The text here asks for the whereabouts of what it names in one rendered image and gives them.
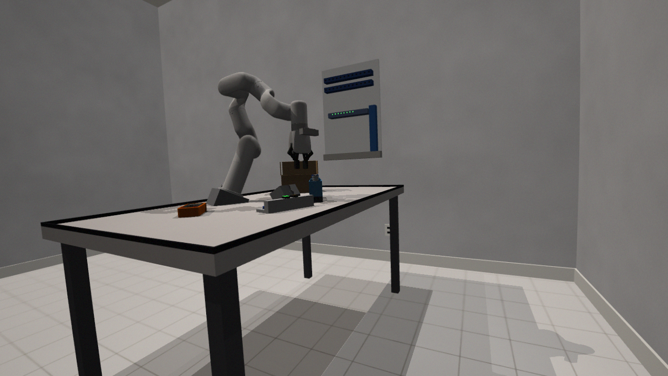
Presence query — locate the orange digital multimeter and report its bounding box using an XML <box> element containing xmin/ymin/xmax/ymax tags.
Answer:
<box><xmin>177</xmin><ymin>203</ymin><xmax>207</xmax><ymax>218</ymax></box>

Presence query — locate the black table edge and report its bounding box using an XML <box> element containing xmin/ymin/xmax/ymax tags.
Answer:
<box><xmin>41</xmin><ymin>185</ymin><xmax>404</xmax><ymax>254</ymax></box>

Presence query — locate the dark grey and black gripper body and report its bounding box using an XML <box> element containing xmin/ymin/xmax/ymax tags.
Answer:
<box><xmin>289</xmin><ymin>130</ymin><xmax>311</xmax><ymax>154</ymax></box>

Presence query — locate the dark grey button housing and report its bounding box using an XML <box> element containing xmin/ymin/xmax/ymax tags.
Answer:
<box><xmin>270</xmin><ymin>184</ymin><xmax>300</xmax><ymax>199</ymax></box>

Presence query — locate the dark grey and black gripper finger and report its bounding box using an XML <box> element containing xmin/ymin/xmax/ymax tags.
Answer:
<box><xmin>302</xmin><ymin>150</ymin><xmax>313</xmax><ymax>169</ymax></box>
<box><xmin>287</xmin><ymin>145</ymin><xmax>300</xmax><ymax>169</ymax></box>

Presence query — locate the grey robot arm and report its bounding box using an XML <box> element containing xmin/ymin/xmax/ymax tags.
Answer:
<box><xmin>218</xmin><ymin>72</ymin><xmax>319</xmax><ymax>197</ymax></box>

